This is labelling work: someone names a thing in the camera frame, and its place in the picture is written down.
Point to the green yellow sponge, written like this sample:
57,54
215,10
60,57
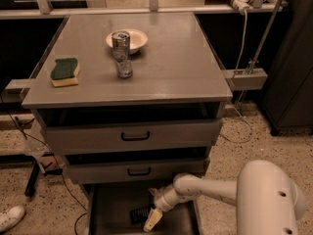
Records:
65,72

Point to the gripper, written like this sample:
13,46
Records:
160,200

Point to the grey middle drawer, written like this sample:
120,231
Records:
135,171

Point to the grey bottom drawer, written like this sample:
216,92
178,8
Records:
110,206

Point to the grey metal side bracket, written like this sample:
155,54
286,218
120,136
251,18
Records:
242,81

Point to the grey top drawer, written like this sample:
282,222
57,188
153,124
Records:
125,137

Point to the grey drawer cabinet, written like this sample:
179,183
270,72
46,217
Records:
128,102

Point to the dark cabinet on right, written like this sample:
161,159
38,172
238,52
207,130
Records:
287,96

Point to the black rxbar chocolate bar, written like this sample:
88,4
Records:
140,215

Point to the black clamp tool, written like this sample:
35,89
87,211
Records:
47,165

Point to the grey drawer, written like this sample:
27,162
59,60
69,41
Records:
135,171
125,137
110,206

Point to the silver drink can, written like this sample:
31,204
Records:
121,53

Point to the white sneaker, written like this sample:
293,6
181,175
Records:
11,217

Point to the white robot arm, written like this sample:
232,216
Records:
267,201

